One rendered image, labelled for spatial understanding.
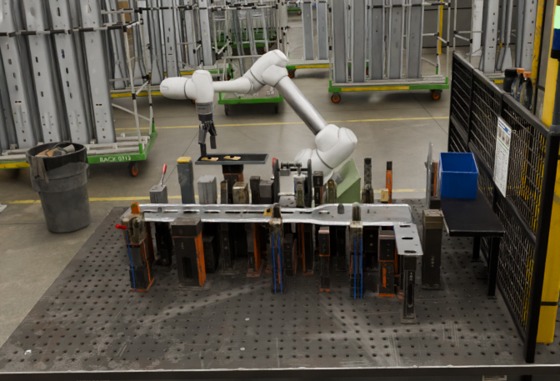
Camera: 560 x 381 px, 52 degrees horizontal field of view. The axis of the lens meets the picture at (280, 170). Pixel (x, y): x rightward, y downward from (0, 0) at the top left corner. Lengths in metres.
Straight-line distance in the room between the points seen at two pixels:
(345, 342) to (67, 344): 1.11
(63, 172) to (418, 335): 3.54
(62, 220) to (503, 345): 3.91
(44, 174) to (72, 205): 0.37
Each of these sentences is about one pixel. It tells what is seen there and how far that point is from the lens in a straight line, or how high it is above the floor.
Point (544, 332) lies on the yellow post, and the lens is 2.44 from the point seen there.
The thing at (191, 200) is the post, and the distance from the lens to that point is 3.11.
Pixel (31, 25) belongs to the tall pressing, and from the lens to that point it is 6.91.
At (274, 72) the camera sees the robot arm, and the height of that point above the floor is 1.53.
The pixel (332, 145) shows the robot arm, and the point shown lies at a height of 1.13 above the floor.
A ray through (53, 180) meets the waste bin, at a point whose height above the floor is 0.50.
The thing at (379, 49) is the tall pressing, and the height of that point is 0.79.
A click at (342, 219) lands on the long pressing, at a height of 1.00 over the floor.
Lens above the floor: 2.06
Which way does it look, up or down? 19 degrees down
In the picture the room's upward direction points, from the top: 3 degrees counter-clockwise
